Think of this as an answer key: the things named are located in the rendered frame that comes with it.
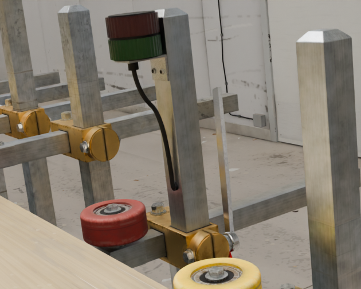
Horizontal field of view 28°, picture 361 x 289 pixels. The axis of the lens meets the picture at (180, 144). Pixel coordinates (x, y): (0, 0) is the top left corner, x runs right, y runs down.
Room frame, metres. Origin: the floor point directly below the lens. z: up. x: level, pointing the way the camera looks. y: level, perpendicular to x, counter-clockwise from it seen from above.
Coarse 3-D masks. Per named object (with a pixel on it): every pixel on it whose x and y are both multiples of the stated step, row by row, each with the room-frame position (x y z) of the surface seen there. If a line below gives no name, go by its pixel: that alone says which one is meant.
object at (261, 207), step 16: (272, 192) 0.97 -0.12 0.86; (288, 192) 0.97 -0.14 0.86; (304, 192) 0.98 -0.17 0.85; (240, 208) 0.92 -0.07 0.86; (256, 208) 0.93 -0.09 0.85; (272, 208) 0.95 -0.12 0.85; (288, 208) 0.97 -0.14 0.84; (224, 224) 0.90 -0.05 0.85; (240, 224) 0.92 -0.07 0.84; (144, 240) 0.84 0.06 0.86; (160, 240) 0.85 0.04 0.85; (112, 256) 0.81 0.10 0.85; (128, 256) 0.82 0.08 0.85; (144, 256) 0.84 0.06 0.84; (160, 256) 0.85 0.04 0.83
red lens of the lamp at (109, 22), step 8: (128, 16) 0.79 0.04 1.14; (136, 16) 0.79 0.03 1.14; (144, 16) 0.80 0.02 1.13; (152, 16) 0.80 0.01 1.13; (112, 24) 0.80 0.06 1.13; (120, 24) 0.79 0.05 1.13; (128, 24) 0.79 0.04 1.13; (136, 24) 0.79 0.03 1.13; (144, 24) 0.79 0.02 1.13; (152, 24) 0.80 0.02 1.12; (112, 32) 0.80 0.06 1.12; (120, 32) 0.79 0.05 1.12; (128, 32) 0.79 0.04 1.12; (136, 32) 0.79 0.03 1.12; (144, 32) 0.79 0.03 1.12; (152, 32) 0.80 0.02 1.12
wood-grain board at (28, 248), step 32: (0, 224) 0.84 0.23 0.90; (32, 224) 0.83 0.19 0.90; (0, 256) 0.73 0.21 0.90; (32, 256) 0.72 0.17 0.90; (64, 256) 0.71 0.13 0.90; (96, 256) 0.70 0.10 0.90; (0, 288) 0.64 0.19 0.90; (32, 288) 0.64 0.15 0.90; (64, 288) 0.63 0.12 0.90; (96, 288) 0.62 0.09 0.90; (128, 288) 0.61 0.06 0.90; (160, 288) 0.60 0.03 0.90
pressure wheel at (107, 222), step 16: (96, 208) 0.85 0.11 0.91; (112, 208) 0.83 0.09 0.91; (128, 208) 0.84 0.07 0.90; (144, 208) 0.83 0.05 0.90; (96, 224) 0.80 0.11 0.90; (112, 224) 0.80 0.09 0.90; (128, 224) 0.80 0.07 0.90; (144, 224) 0.82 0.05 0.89; (96, 240) 0.80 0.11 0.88; (112, 240) 0.80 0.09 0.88; (128, 240) 0.80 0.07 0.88
